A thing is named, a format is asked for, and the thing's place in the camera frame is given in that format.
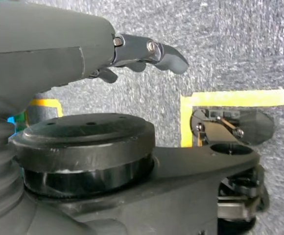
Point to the black robot left leg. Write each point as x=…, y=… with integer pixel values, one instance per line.
x=156, y=181

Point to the green plastic crate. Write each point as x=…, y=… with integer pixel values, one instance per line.
x=20, y=118

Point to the blue metal shelf rack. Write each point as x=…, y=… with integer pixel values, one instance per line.
x=11, y=120

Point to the black robot left foot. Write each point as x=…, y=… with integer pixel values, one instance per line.
x=254, y=126

